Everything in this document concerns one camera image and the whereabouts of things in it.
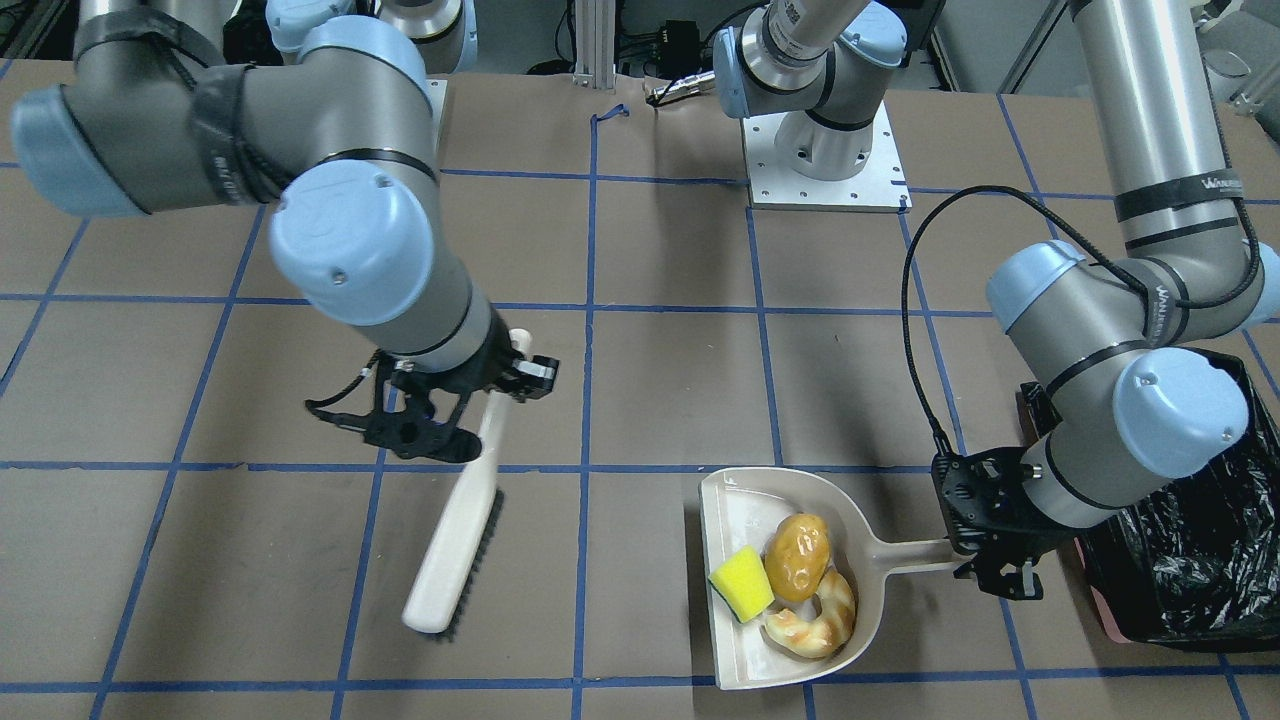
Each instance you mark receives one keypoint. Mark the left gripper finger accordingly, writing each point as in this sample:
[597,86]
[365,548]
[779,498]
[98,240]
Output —
[1019,583]

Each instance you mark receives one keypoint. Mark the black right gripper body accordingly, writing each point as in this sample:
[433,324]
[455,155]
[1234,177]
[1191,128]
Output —
[489,374]

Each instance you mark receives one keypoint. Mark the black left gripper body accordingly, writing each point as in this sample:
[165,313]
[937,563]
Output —
[1012,533]

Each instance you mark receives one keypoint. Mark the beige hand brush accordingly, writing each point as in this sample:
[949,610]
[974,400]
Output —
[438,590]

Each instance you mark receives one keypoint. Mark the yellow potato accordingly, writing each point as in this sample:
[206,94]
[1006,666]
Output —
[798,556]

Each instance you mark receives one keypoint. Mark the croissant bread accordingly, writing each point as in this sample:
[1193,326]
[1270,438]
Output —
[825,634]

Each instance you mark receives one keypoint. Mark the beige dustpan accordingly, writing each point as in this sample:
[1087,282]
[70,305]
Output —
[744,506]

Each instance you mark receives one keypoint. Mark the yellow green sponge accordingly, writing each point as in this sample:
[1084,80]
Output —
[743,583]

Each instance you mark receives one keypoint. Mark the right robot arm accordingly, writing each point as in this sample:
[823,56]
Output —
[342,143]

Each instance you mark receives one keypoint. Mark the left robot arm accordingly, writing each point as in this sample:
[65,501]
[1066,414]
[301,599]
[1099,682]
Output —
[1107,339]

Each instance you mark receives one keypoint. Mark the black lined trash bin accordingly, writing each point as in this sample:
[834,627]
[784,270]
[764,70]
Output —
[1190,570]

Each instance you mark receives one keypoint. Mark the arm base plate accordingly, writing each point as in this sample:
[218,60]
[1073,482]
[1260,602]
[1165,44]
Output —
[794,163]

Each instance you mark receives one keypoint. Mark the aluminium frame post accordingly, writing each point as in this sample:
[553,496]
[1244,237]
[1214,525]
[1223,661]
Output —
[594,42]

